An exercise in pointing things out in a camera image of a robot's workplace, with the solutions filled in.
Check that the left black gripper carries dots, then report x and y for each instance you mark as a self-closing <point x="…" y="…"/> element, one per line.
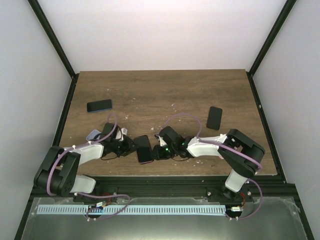
<point x="129" y="148"/>

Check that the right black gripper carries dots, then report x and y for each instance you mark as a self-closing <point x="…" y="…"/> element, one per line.
<point x="159" y="156"/>

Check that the black phone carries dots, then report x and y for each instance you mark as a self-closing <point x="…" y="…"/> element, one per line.
<point x="100" y="105"/>
<point x="143" y="149"/>

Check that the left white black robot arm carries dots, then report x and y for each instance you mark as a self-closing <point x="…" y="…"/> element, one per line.
<point x="58" y="173"/>

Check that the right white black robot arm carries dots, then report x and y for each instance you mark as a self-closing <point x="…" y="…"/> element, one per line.
<point x="242" y="154"/>

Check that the lavender phone case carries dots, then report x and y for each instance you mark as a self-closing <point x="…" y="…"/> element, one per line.
<point x="93" y="135"/>

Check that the black phone in blue case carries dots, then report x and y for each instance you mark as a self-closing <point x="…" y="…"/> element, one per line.
<point x="100" y="105"/>

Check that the black phone case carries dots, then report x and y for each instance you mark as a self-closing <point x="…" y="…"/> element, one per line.
<point x="214" y="118"/>

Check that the metal sheet panel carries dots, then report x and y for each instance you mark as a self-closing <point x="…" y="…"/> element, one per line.
<point x="273" y="218"/>

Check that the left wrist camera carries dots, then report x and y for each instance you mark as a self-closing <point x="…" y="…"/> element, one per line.
<point x="124" y="131"/>

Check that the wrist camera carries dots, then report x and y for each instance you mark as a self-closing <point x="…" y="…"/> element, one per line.
<point x="168" y="136"/>
<point x="124" y="131"/>

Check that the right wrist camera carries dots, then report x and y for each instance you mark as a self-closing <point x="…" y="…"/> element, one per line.
<point x="168" y="136"/>

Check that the light blue slotted cable duct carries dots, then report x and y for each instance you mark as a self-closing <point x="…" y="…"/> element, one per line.
<point x="205" y="210"/>

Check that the black aluminium frame rail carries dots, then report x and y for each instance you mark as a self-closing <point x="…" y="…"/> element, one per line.
<point x="185" y="186"/>

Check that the left black frame post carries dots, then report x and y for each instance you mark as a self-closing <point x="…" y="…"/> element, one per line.
<point x="39" y="13"/>

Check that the black frame post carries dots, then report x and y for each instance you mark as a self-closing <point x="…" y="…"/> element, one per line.
<point x="280" y="20"/>
<point x="39" y="13"/>

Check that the right black frame post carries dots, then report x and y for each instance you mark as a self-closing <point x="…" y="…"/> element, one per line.
<point x="280" y="20"/>

